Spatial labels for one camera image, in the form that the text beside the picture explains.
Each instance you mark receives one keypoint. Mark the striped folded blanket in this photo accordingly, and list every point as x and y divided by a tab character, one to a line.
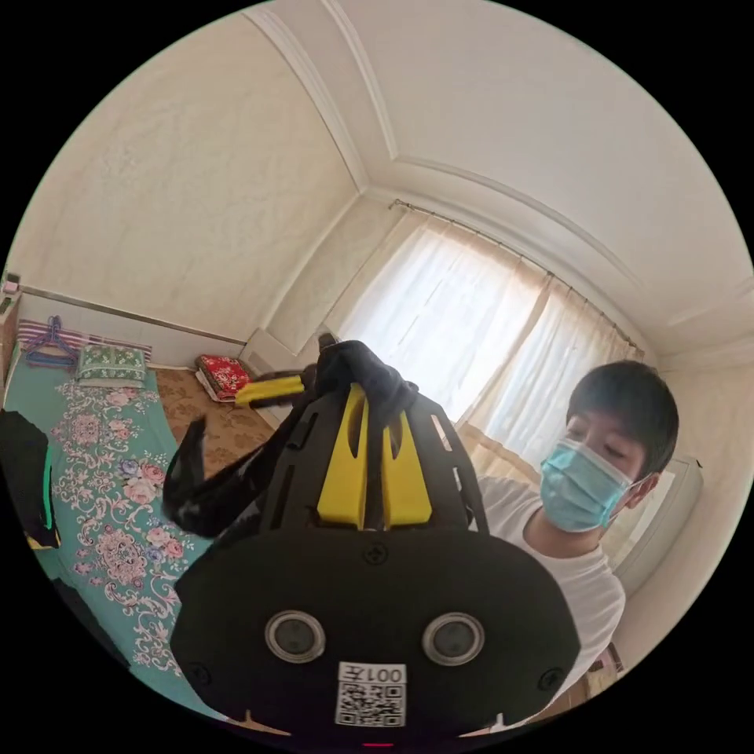
124	343

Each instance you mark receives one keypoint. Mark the white sheer curtain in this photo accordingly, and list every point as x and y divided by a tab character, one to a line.
471	306

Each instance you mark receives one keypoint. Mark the bundle of plastic hangers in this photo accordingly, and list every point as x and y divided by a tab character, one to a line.
50	344

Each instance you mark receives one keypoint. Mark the red floral folded blanket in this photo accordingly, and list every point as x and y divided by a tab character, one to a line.
222	374

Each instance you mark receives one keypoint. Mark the green floral pillow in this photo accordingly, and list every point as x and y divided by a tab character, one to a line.
112	364

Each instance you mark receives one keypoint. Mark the bed with floral sheet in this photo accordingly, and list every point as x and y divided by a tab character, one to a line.
100	471

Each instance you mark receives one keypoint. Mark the black pants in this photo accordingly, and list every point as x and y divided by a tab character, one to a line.
359	368

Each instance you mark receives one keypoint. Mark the person's body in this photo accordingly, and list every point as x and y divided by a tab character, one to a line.
595	471

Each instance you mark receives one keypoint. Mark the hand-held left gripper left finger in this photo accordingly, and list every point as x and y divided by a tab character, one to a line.
344	465

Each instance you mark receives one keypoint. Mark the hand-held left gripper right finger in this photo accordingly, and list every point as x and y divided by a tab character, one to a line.
406	489

